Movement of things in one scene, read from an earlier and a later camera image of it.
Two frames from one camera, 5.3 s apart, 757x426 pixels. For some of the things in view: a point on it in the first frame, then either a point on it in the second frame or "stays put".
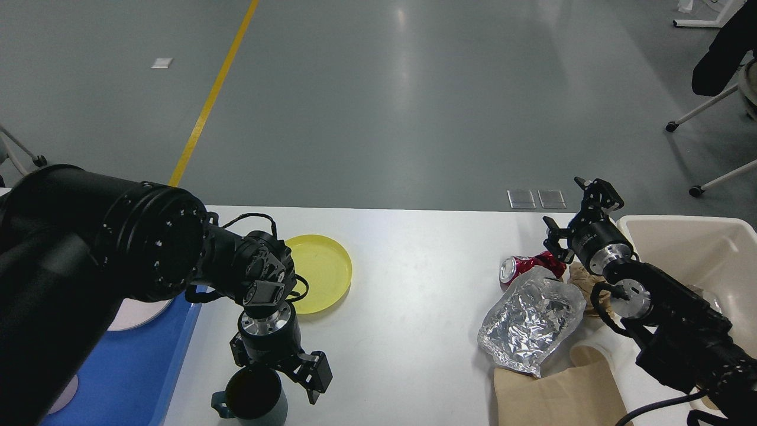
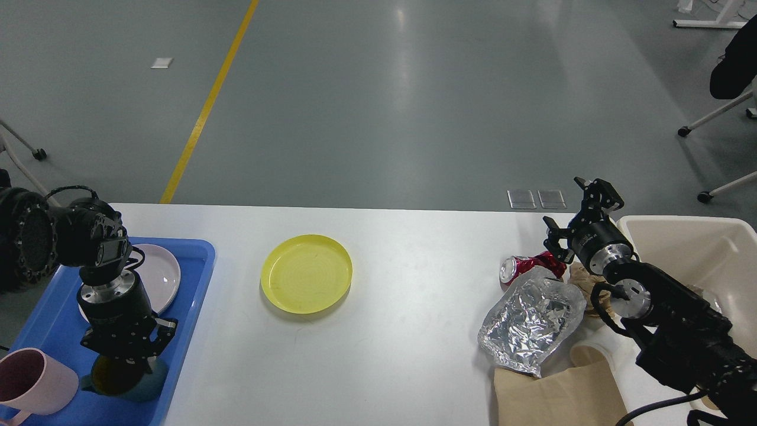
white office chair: (747, 87) to (751, 114)
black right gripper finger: (599, 198) stays put
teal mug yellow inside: (255, 396) to (126, 377)
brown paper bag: (584, 395) stays put
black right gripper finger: (555, 234) stays put
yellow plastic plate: (327, 267) stays put
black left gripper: (275, 340) to (120, 322)
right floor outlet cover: (551, 199) stays put
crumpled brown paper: (579, 276) stays put
